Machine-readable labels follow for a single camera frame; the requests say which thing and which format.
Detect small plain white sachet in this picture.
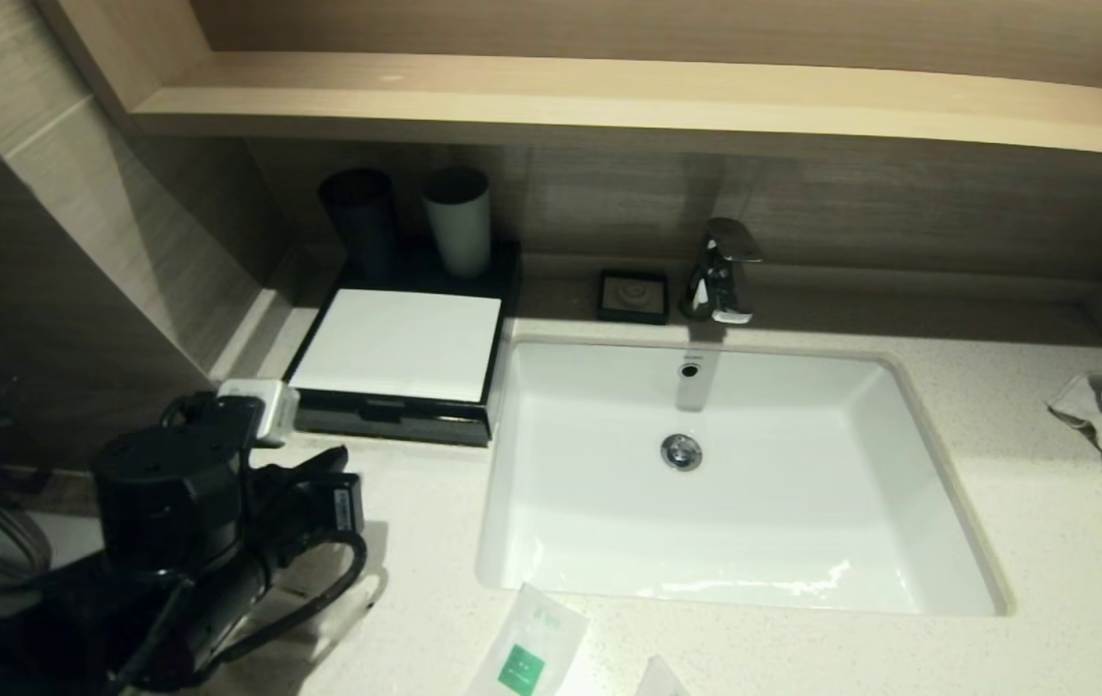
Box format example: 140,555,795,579
633,652,692,696

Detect black soap dish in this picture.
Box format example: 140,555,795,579
596,269,670,326

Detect grey plastic cup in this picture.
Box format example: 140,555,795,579
422,169,494,281

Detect chrome faucet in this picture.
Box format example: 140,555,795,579
681,217,763,326

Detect wooden wall shelf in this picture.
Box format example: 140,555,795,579
34,0,1102,180

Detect chrome drain stopper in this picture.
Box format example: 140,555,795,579
660,434,704,473

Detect white sink basin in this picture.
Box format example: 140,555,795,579
476,336,1014,617

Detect black cup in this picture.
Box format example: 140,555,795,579
319,169,404,286

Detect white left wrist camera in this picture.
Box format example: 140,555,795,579
217,379,301,449

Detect white sachet with green square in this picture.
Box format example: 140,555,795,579
462,580,589,696

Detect black amenity box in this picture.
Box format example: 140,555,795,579
280,240,523,448

